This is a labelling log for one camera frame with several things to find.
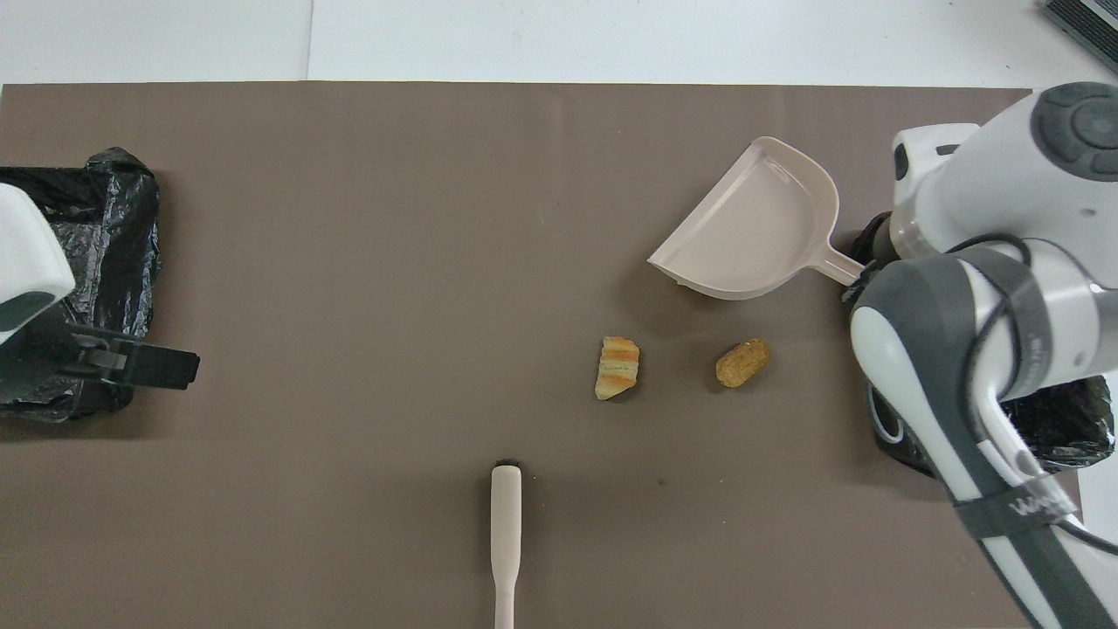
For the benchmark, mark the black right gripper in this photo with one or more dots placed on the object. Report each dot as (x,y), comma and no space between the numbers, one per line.
(876,240)

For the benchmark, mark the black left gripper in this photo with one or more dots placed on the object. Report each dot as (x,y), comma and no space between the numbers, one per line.
(35,362)

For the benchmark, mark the beige plastic dustpan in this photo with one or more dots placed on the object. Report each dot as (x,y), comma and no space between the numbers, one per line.
(751,227)

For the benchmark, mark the brown oval bread nugget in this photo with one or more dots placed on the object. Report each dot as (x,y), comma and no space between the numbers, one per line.
(742,362)

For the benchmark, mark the toy croissant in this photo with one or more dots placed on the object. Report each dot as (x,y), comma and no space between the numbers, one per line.
(617,367)

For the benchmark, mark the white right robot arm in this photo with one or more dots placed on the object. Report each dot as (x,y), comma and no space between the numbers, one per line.
(1004,192)

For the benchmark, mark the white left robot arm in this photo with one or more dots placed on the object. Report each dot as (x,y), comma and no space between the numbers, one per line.
(31,253)

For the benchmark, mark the brown paper table mat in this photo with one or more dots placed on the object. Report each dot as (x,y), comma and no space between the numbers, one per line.
(393,218)

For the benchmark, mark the black ribbed device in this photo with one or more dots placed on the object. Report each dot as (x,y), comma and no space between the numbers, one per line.
(1087,22)

